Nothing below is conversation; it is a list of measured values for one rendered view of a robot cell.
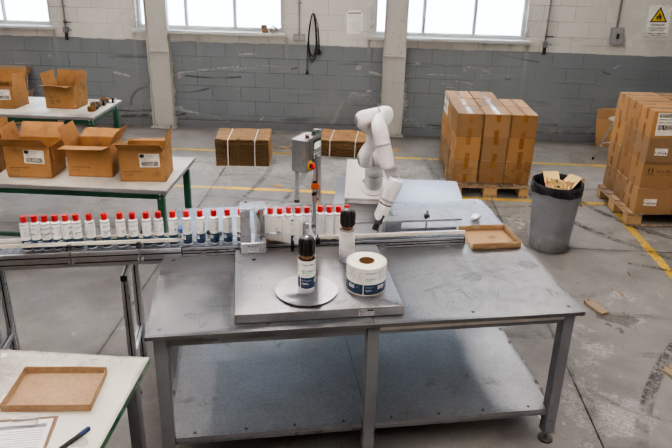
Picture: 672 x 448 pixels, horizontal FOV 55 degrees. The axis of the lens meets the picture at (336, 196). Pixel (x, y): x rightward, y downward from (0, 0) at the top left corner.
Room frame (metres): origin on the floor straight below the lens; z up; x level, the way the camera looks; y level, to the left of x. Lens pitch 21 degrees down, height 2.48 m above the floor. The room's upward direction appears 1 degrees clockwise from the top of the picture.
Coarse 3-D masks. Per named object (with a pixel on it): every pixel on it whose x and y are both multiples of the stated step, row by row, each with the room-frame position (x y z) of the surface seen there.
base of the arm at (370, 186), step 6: (360, 180) 4.17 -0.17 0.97; (366, 180) 4.07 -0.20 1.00; (372, 180) 4.01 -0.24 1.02; (378, 180) 4.03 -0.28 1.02; (384, 180) 4.17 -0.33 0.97; (360, 186) 4.14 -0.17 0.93; (366, 186) 4.12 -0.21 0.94; (372, 186) 4.07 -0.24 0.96; (378, 186) 4.09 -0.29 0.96; (384, 186) 4.13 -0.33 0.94; (366, 192) 4.10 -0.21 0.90; (372, 192) 4.10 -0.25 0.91; (378, 192) 4.10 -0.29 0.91
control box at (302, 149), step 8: (304, 136) 3.47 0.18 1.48; (312, 136) 3.47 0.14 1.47; (320, 136) 3.51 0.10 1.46; (296, 144) 3.40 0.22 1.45; (304, 144) 3.38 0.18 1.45; (312, 144) 3.43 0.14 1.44; (296, 152) 3.40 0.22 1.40; (304, 152) 3.38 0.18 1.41; (312, 152) 3.43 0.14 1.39; (296, 160) 3.40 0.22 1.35; (304, 160) 3.38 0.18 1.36; (312, 160) 3.43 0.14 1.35; (320, 160) 3.51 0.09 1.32; (296, 168) 3.40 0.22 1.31; (304, 168) 3.38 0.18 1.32
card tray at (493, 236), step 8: (496, 224) 3.69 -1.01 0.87; (504, 224) 3.70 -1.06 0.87; (472, 232) 3.64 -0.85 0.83; (480, 232) 3.64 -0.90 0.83; (488, 232) 3.64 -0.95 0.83; (496, 232) 3.65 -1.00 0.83; (504, 232) 3.65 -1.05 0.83; (512, 232) 3.57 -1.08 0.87; (472, 240) 3.52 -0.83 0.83; (480, 240) 3.52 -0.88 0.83; (488, 240) 3.53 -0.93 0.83; (496, 240) 3.53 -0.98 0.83; (504, 240) 3.53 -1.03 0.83; (512, 240) 3.54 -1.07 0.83; (472, 248) 3.40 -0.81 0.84; (480, 248) 3.41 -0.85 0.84; (488, 248) 3.41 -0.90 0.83; (496, 248) 3.42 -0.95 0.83
